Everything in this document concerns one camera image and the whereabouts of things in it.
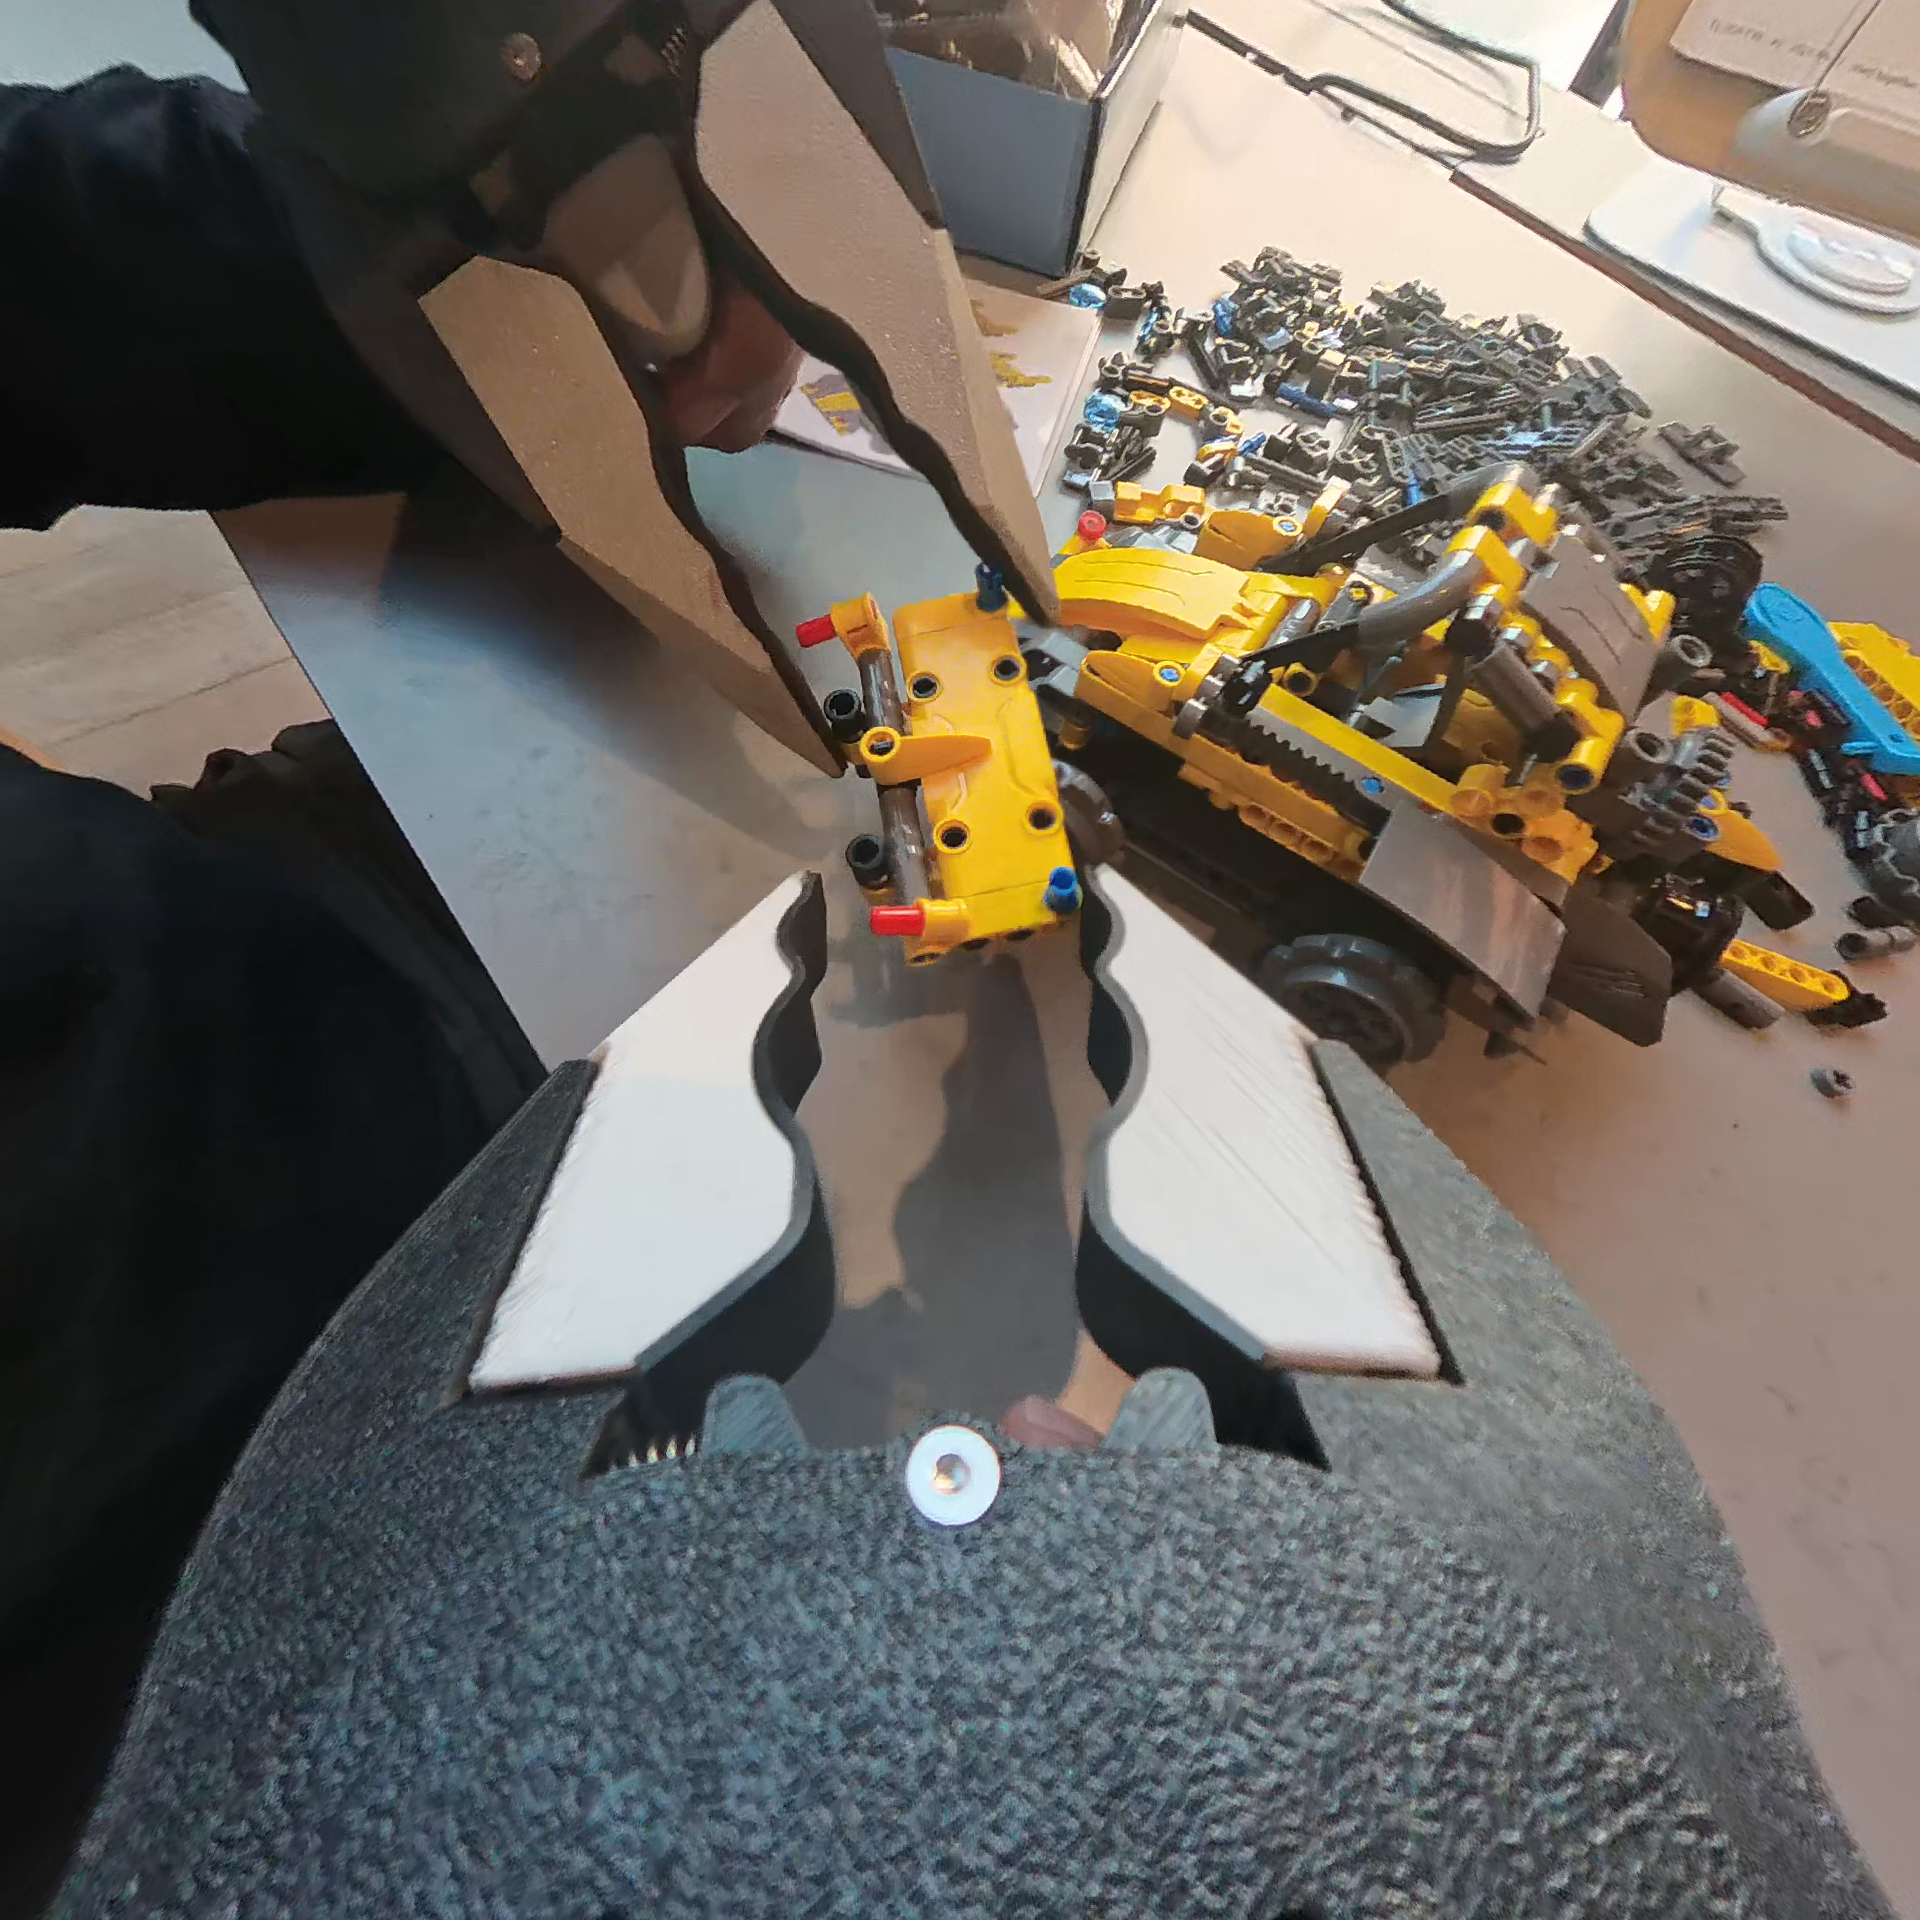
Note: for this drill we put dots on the yellow brick vehicle model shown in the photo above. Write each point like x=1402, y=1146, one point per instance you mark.
x=1351, y=722

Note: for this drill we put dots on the yellow holed beam brick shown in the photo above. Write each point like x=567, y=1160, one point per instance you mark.
x=1786, y=967

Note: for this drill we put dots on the black wheel tyre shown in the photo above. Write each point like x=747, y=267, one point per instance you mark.
x=1711, y=578

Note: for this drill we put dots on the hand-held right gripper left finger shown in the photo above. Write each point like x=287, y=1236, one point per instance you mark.
x=662, y=1201

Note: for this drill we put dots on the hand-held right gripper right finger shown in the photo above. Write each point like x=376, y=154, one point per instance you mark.
x=1260, y=1186

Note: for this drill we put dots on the blue brick separator tool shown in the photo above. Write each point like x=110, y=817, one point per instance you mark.
x=1815, y=660

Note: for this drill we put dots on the large yellow panel brick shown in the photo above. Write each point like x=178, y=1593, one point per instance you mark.
x=1889, y=652

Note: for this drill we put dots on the small yellow brick assembly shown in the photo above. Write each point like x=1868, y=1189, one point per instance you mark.
x=975, y=705

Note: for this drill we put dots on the blue cardboard box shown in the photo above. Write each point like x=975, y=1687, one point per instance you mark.
x=1005, y=165

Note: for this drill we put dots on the person's dark clothing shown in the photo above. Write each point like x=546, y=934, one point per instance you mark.
x=180, y=1201

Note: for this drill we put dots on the person's left forearm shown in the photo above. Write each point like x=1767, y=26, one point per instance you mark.
x=150, y=301

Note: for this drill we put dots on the dark grey sprocket wheel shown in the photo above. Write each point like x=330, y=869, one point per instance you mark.
x=1893, y=855

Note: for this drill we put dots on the printed paper sheet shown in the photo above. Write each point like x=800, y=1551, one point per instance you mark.
x=1801, y=39

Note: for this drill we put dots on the instruction booklet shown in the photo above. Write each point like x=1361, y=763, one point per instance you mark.
x=1035, y=346

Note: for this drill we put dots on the white metal stand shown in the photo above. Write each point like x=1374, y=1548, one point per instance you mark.
x=1681, y=226

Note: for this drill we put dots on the crumpled plastic bag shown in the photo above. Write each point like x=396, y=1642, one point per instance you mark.
x=1021, y=39

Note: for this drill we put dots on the pile of grey brick pieces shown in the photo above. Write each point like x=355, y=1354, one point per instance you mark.
x=1425, y=391

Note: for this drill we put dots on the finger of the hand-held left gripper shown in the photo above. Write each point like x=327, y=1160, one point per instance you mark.
x=601, y=480
x=871, y=226

